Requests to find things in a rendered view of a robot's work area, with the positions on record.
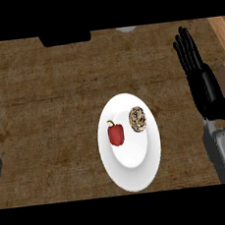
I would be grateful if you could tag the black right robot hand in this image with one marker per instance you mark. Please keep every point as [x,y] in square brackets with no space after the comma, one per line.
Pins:
[203,84]

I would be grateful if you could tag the brown cardboard box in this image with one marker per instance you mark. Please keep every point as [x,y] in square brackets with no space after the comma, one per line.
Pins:
[223,50]

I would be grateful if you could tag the brown swirled cupcake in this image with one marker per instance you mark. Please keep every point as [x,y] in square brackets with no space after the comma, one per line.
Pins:
[137,119]

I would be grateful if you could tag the white oval plate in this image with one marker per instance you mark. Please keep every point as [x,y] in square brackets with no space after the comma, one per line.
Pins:
[129,142]

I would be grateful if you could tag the pale grey round object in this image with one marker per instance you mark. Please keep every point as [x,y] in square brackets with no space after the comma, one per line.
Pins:
[126,29]

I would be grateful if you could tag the black appliance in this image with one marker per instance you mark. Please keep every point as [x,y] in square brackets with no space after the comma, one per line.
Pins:
[66,39]

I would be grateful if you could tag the red bell pepper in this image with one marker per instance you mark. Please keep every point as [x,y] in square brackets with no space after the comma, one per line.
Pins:
[116,134]

